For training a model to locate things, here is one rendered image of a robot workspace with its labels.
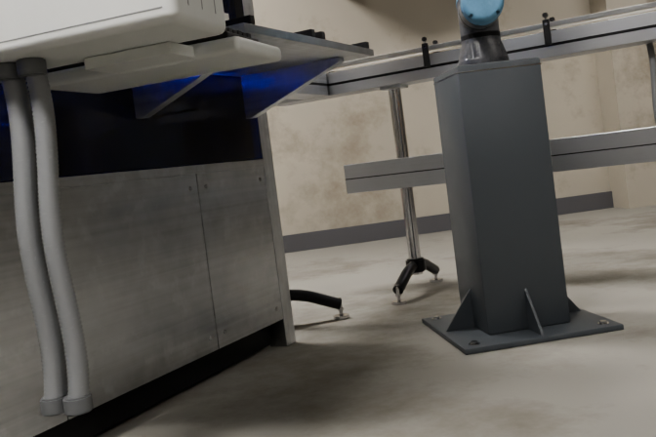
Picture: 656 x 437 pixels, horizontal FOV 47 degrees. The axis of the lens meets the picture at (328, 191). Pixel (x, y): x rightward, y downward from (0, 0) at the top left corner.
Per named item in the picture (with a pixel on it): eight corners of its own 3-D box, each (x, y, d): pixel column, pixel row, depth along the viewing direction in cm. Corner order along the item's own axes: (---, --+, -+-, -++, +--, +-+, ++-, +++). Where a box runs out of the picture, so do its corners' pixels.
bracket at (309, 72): (245, 118, 230) (240, 76, 230) (251, 118, 233) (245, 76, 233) (345, 101, 215) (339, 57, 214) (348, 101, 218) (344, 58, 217)
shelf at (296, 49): (79, 69, 182) (78, 61, 181) (239, 82, 244) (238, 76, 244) (244, 31, 160) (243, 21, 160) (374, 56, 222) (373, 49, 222)
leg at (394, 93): (402, 276, 303) (379, 87, 300) (410, 272, 311) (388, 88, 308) (424, 275, 299) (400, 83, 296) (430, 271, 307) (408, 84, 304)
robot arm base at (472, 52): (499, 68, 234) (495, 36, 234) (517, 60, 219) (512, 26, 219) (452, 73, 232) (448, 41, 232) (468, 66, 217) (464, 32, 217)
